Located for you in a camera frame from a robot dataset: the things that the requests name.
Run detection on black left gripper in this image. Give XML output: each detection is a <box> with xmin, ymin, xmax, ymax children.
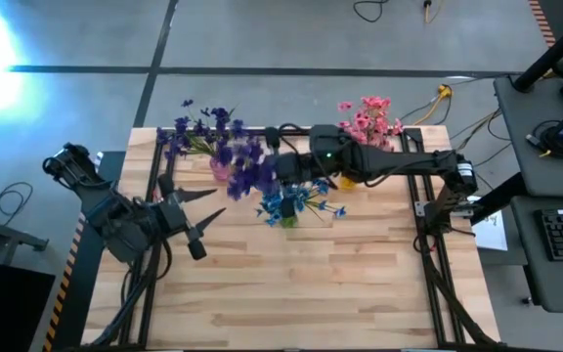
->
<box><xmin>156</xmin><ymin>173</ymin><xmax>227</xmax><ymax>261</ymax></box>

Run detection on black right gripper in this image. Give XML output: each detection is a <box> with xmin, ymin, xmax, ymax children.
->
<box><xmin>264</xmin><ymin>126</ymin><xmax>364</xmax><ymax>220</ymax></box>

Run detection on purple glass vase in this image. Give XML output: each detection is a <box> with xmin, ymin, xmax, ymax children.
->
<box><xmin>209</xmin><ymin>155</ymin><xmax>233</xmax><ymax>183</ymax></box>

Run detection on pink artificial flower bunch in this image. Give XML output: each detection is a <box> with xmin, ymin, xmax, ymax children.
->
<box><xmin>339</xmin><ymin>119</ymin><xmax>375</xmax><ymax>148</ymax></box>
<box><xmin>337</xmin><ymin>95</ymin><xmax>393</xmax><ymax>128</ymax></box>
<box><xmin>359</xmin><ymin>111</ymin><xmax>405</xmax><ymax>153</ymax></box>

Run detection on amber glass vase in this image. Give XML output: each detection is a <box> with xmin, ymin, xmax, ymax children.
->
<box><xmin>337</xmin><ymin>175</ymin><xmax>361</xmax><ymax>192</ymax></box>

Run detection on striped-edge black floor mat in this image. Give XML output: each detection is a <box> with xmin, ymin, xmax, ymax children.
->
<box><xmin>527</xmin><ymin>0</ymin><xmax>563</xmax><ymax>50</ymax></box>
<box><xmin>41</xmin><ymin>150</ymin><xmax>127</xmax><ymax>352</ymax></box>

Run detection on black floor cabinet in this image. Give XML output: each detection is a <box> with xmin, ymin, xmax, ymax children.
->
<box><xmin>0</xmin><ymin>258</ymin><xmax>57</xmax><ymax>352</ymax></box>

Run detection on white paper sheet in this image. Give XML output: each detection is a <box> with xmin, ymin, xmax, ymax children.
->
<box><xmin>470</xmin><ymin>195</ymin><xmax>509</xmax><ymax>252</ymax></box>

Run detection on grey office desk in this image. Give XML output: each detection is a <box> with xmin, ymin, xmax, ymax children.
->
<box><xmin>492</xmin><ymin>72</ymin><xmax>563</xmax><ymax>314</ymax></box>

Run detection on black stand pole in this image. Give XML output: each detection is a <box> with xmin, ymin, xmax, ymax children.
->
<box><xmin>511</xmin><ymin>7</ymin><xmax>563</xmax><ymax>94</ymax></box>

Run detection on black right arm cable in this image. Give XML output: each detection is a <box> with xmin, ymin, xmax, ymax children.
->
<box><xmin>277</xmin><ymin>121</ymin><xmax>322</xmax><ymax>157</ymax></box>

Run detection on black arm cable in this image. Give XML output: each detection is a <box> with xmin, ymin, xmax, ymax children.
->
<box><xmin>277</xmin><ymin>121</ymin><xmax>322</xmax><ymax>157</ymax></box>
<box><xmin>153</xmin><ymin>239</ymin><xmax>174</xmax><ymax>283</ymax></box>

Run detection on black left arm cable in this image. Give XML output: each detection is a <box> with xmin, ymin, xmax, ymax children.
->
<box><xmin>153</xmin><ymin>239</ymin><xmax>174</xmax><ymax>283</ymax></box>

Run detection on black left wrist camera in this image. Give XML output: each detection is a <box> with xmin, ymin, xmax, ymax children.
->
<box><xmin>108</xmin><ymin>222</ymin><xmax>153</xmax><ymax>265</ymax></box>

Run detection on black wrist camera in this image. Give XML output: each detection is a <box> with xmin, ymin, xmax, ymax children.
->
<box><xmin>108</xmin><ymin>222</ymin><xmax>153</xmax><ymax>265</ymax></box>
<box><xmin>309</xmin><ymin>124</ymin><xmax>354</xmax><ymax>156</ymax></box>

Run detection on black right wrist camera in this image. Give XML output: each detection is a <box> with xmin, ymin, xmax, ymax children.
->
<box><xmin>309</xmin><ymin>124</ymin><xmax>354</xmax><ymax>156</ymax></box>

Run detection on black aluminium table frame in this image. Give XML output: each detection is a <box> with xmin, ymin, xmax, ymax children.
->
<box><xmin>80</xmin><ymin>116</ymin><xmax>505</xmax><ymax>352</ymax></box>

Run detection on black floor cable loop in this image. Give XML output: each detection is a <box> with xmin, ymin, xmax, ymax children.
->
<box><xmin>352</xmin><ymin>0</ymin><xmax>391</xmax><ymax>24</ymax></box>

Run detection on yellow floor cable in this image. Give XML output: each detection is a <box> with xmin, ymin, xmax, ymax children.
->
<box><xmin>411</xmin><ymin>83</ymin><xmax>454</xmax><ymax>127</ymax></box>

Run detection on black desk cables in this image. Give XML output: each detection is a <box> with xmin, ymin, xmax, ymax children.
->
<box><xmin>450</xmin><ymin>108</ymin><xmax>512</xmax><ymax>170</ymax></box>

